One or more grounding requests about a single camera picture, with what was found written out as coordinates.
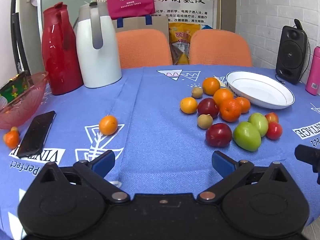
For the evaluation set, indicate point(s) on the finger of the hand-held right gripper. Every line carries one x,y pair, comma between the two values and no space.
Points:
306,153

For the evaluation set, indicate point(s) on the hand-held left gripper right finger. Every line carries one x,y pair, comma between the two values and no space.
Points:
221,162

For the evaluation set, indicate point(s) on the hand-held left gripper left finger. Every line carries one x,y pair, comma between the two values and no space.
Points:
105,161

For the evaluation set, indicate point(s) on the dark red apple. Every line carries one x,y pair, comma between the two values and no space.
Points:
208,108
218,135

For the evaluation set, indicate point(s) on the orange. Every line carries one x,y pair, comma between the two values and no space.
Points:
211,86
108,125
245,105
188,105
223,95

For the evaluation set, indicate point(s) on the green apple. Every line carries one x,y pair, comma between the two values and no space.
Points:
258,122
247,136

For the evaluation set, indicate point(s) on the red orange tomato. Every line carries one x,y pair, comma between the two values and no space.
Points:
274,130

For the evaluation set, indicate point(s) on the small brown fruit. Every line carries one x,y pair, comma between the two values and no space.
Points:
197,92
205,121

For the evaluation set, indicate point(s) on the small red yellow apple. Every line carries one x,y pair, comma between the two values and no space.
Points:
272,117

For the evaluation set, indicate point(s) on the deep orange tangerine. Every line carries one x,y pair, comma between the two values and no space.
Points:
230,110

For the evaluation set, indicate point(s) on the white plate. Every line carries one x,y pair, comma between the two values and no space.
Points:
260,92

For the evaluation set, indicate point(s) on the blue printed tablecloth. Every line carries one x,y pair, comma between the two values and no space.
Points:
155,130

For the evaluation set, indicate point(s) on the black smartphone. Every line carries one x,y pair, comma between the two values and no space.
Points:
36,135

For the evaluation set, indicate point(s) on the pink bottle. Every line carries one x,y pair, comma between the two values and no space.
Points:
314,75

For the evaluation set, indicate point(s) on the small tangerine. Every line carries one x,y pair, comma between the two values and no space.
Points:
11,140

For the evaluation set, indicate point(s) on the small pale fruit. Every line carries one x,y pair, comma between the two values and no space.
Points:
14,129

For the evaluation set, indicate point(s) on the white thermos jug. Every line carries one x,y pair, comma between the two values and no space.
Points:
100,65

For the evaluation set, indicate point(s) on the pink plastic bowl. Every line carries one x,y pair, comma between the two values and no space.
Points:
22,110

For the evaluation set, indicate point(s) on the black speaker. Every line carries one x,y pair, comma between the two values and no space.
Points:
291,52

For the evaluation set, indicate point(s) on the red thermos jug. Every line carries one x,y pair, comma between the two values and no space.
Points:
60,62

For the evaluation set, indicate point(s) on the orange chair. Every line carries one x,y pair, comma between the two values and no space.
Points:
142,50
220,47

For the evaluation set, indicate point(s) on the gold green foil packet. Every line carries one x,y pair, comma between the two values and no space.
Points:
12,90

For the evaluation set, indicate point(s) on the yellow plastic bag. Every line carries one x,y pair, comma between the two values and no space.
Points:
180,37

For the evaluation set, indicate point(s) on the white wall poster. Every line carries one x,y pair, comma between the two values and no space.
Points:
187,2

